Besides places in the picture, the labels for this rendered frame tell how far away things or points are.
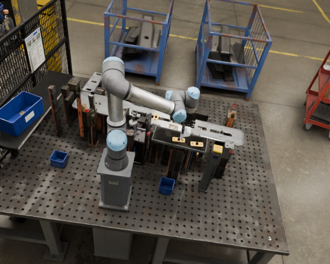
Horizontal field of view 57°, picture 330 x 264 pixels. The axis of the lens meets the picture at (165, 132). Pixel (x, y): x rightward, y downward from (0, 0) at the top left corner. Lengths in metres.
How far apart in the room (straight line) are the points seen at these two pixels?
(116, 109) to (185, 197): 0.93
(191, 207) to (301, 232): 1.45
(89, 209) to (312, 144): 3.06
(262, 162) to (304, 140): 1.66
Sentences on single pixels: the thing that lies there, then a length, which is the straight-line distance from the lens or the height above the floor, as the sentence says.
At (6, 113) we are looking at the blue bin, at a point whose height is 1.10.
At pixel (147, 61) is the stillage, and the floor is 0.16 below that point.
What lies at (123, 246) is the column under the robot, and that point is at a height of 0.24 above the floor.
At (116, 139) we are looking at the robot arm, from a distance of 1.76.
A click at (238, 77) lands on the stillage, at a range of 4.70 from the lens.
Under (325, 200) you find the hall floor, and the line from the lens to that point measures 3.79.
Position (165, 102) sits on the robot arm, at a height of 1.60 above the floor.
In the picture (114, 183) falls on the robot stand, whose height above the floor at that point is 1.00.
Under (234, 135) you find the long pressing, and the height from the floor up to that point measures 1.00.
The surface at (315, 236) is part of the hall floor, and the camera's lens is 3.46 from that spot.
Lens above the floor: 2.60
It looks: 44 degrees down
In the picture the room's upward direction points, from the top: 10 degrees clockwise
